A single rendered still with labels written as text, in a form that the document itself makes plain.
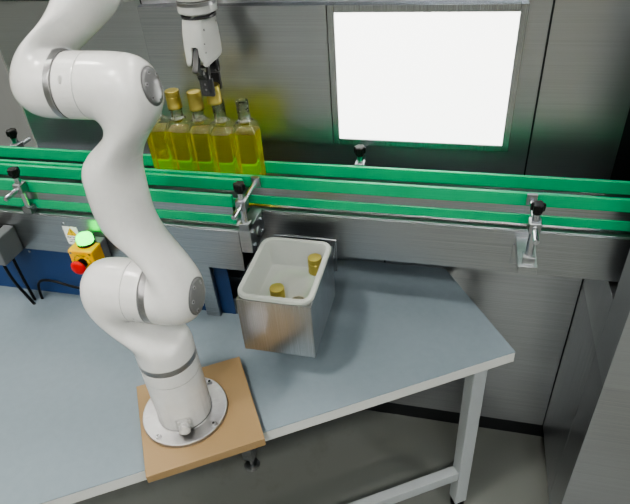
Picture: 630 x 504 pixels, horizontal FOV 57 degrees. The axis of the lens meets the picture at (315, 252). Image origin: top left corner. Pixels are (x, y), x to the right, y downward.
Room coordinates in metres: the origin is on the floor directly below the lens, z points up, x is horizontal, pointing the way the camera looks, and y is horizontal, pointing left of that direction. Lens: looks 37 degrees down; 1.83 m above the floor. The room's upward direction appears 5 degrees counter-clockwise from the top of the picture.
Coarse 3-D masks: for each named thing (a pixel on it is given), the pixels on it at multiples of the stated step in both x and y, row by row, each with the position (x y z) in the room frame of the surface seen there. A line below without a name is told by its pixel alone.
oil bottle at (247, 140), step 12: (252, 120) 1.29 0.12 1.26; (240, 132) 1.27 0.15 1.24; (252, 132) 1.26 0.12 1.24; (240, 144) 1.27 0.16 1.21; (252, 144) 1.26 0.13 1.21; (240, 156) 1.27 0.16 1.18; (252, 156) 1.26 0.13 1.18; (240, 168) 1.27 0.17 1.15; (252, 168) 1.26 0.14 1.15; (264, 168) 1.30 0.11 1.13
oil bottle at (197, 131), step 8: (192, 120) 1.32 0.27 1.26; (200, 120) 1.31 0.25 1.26; (208, 120) 1.32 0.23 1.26; (192, 128) 1.30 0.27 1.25; (200, 128) 1.29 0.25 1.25; (208, 128) 1.30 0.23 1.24; (192, 136) 1.30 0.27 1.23; (200, 136) 1.29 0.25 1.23; (208, 136) 1.29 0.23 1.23; (192, 144) 1.30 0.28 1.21; (200, 144) 1.30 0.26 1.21; (208, 144) 1.29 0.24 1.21; (192, 152) 1.30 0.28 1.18; (200, 152) 1.30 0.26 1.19; (208, 152) 1.29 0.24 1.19; (200, 160) 1.30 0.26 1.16; (208, 160) 1.29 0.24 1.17; (200, 168) 1.30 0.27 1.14; (208, 168) 1.29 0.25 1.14
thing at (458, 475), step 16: (464, 384) 1.01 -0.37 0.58; (480, 384) 0.98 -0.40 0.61; (464, 400) 1.00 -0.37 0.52; (480, 400) 0.98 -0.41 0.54; (464, 416) 0.99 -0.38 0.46; (464, 432) 0.98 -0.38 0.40; (464, 448) 0.97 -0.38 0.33; (464, 464) 0.98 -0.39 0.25; (416, 480) 0.97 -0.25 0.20; (432, 480) 0.96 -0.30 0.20; (448, 480) 0.97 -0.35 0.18; (464, 480) 0.98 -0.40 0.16; (368, 496) 0.93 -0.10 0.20; (384, 496) 0.92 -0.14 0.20; (400, 496) 0.93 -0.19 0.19; (464, 496) 0.98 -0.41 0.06
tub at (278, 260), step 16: (272, 240) 1.15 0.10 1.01; (288, 240) 1.14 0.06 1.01; (304, 240) 1.13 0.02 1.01; (256, 256) 1.08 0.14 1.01; (272, 256) 1.14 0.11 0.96; (288, 256) 1.13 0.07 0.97; (304, 256) 1.12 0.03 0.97; (256, 272) 1.05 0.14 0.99; (272, 272) 1.11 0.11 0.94; (288, 272) 1.10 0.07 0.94; (304, 272) 1.10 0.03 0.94; (320, 272) 1.01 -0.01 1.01; (240, 288) 0.97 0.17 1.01; (256, 288) 1.03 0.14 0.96; (288, 288) 1.04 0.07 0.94; (304, 288) 1.04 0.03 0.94; (304, 304) 0.91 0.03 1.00
